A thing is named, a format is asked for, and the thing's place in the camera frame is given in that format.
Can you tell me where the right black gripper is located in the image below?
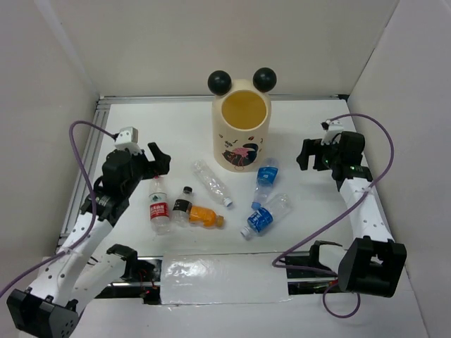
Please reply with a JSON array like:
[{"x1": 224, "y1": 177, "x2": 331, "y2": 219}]
[{"x1": 296, "y1": 137, "x2": 342, "y2": 171}]

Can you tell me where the black label small bottle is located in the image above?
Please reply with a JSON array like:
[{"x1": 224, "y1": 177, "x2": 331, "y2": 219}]
[{"x1": 171, "y1": 186, "x2": 192, "y2": 227}]

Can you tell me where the red label water bottle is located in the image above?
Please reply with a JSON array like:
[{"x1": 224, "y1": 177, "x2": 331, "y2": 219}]
[{"x1": 149, "y1": 176, "x2": 171, "y2": 235}]

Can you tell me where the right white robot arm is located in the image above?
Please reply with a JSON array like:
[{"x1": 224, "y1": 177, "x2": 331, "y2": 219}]
[{"x1": 297, "y1": 132, "x2": 407, "y2": 298}]

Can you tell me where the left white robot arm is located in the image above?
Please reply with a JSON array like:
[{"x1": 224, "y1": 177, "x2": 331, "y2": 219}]
[{"x1": 6, "y1": 142, "x2": 171, "y2": 337}]

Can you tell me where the cream bin with black ears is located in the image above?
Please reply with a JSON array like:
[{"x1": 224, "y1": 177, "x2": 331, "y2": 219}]
[{"x1": 207, "y1": 67, "x2": 277, "y2": 173}]

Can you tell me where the clear unlabeled plastic bottle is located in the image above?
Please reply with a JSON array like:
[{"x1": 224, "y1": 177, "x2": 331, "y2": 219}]
[{"x1": 192, "y1": 160, "x2": 233, "y2": 208}]

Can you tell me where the blue label white cap bottle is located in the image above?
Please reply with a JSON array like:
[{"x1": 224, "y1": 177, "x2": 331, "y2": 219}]
[{"x1": 240, "y1": 194, "x2": 292, "y2": 241}]

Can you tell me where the orange juice bottle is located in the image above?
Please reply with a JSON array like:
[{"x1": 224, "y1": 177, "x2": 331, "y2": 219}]
[{"x1": 188, "y1": 206, "x2": 224, "y2": 228}]

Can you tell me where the silver foil tape sheet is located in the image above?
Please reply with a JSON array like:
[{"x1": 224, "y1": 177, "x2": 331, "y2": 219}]
[{"x1": 160, "y1": 253, "x2": 291, "y2": 306}]

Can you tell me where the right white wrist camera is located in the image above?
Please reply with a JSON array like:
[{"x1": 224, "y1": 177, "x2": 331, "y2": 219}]
[{"x1": 321, "y1": 120, "x2": 344, "y2": 145}]

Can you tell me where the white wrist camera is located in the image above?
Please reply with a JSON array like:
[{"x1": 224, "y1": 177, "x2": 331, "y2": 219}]
[
  {"x1": 321, "y1": 120, "x2": 344, "y2": 145},
  {"x1": 114, "y1": 127, "x2": 141, "y2": 155}
]

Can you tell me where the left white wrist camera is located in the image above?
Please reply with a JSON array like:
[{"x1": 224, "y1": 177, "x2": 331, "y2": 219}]
[{"x1": 114, "y1": 127, "x2": 141, "y2": 155}]

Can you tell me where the aluminium frame rail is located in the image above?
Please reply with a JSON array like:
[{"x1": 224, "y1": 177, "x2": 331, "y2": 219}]
[{"x1": 58, "y1": 94, "x2": 350, "y2": 254}]

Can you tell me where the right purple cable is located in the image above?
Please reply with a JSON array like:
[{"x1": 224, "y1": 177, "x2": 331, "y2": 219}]
[{"x1": 271, "y1": 113, "x2": 395, "y2": 320}]

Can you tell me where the purple cable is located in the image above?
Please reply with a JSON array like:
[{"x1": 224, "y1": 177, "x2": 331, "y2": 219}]
[
  {"x1": 0, "y1": 120, "x2": 124, "y2": 300},
  {"x1": 271, "y1": 113, "x2": 395, "y2": 320}
]

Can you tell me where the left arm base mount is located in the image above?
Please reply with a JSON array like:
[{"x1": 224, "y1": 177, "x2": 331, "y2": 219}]
[{"x1": 96, "y1": 256, "x2": 163, "y2": 306}]

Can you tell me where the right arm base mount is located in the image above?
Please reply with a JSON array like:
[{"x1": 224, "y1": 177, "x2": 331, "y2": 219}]
[{"x1": 280, "y1": 251, "x2": 335, "y2": 296}]

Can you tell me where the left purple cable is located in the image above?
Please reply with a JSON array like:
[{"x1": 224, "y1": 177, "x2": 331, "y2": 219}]
[{"x1": 0, "y1": 120, "x2": 124, "y2": 300}]

